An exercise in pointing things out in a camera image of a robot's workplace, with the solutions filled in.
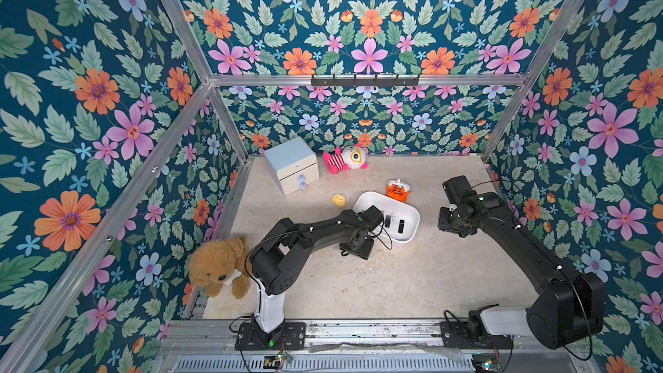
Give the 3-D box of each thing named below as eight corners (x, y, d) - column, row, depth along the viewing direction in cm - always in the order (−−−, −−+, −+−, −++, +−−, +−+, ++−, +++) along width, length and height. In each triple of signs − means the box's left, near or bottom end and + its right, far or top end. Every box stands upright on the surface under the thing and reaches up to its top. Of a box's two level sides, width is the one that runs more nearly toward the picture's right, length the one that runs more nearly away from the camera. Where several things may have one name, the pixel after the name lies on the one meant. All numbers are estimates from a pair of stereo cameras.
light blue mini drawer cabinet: (287, 199, 106) (279, 176, 95) (272, 174, 115) (263, 150, 104) (322, 182, 112) (318, 158, 101) (305, 159, 121) (300, 135, 109)
